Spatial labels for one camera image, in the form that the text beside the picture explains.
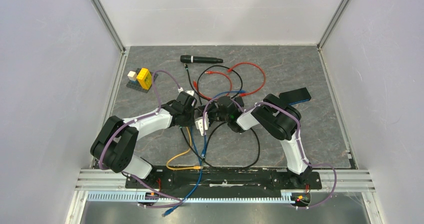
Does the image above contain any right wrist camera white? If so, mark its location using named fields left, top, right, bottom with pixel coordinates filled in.
left=194, top=114, right=209, bottom=136

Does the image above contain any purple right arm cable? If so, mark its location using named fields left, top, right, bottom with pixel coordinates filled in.
left=202, top=98, right=338, bottom=210

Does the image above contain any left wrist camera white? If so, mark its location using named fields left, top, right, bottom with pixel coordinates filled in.
left=178, top=88, right=195, bottom=98

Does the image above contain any yellow toy brick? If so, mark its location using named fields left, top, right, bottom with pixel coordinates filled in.
left=136, top=68, right=152, bottom=90

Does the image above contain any red cable loop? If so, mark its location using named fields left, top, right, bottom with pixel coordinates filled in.
left=192, top=70, right=233, bottom=100

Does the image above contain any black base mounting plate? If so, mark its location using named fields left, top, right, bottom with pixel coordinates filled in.
left=143, top=166, right=323, bottom=198

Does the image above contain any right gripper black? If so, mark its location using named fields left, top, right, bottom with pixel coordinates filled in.
left=197, top=102, right=230, bottom=125

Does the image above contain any cream toy brick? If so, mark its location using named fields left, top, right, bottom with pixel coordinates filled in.
left=127, top=71, right=138, bottom=82

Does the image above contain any yellow ethernet cable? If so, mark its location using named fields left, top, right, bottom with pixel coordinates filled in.
left=165, top=127, right=203, bottom=171

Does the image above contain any red cable with black adapter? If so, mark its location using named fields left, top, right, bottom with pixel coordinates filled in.
left=226, top=62, right=267, bottom=97

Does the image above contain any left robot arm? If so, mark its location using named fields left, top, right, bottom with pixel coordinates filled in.
left=90, top=91, right=197, bottom=188

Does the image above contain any black microphone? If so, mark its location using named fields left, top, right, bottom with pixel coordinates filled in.
left=180, top=55, right=224, bottom=64

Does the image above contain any white cable duct strip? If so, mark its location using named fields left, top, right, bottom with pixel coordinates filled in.
left=87, top=191, right=295, bottom=204

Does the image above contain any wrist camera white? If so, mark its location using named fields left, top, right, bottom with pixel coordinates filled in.
left=178, top=88, right=195, bottom=98
left=194, top=114, right=209, bottom=136

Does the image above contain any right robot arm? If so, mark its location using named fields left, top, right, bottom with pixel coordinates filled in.
left=199, top=94, right=313, bottom=188

